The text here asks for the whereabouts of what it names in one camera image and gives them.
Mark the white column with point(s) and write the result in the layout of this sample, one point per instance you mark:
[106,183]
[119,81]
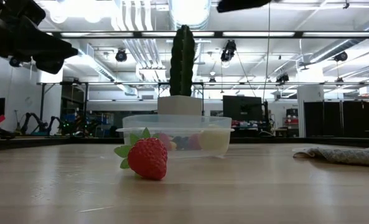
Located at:
[310,109]

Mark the background black robot arm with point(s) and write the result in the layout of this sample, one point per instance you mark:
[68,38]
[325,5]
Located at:
[42,126]

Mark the red toy strawberry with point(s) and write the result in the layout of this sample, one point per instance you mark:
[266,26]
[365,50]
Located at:
[195,142]
[148,160]
[165,140]

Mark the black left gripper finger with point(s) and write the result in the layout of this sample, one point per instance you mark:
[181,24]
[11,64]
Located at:
[47,46]
[50,66]

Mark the black partition panels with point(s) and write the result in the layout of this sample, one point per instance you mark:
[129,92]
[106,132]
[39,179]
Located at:
[343,118]

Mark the black monitor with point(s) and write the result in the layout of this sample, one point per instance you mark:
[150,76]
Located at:
[241,107]

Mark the black hanging ceiling fixture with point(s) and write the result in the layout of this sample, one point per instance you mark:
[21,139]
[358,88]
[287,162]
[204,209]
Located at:
[121,56]
[228,51]

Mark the green cactus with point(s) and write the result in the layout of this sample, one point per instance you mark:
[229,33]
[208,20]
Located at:
[182,62]

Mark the black overhead beam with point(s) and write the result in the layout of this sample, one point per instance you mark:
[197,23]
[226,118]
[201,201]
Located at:
[217,34]

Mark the dark toy berry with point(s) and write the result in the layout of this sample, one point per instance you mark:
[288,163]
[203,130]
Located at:
[182,143]

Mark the yellow toy lemon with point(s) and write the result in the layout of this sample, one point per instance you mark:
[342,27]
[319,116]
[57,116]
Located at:
[213,140]

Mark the silver ventilation duct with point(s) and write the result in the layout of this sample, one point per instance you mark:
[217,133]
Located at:
[190,12]

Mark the clear plastic tupperware container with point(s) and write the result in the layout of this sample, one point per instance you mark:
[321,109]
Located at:
[178,123]

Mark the grey cloth towel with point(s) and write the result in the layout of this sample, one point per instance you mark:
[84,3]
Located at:
[343,155]

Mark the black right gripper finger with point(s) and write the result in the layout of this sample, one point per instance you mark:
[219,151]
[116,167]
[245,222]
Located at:
[240,4]

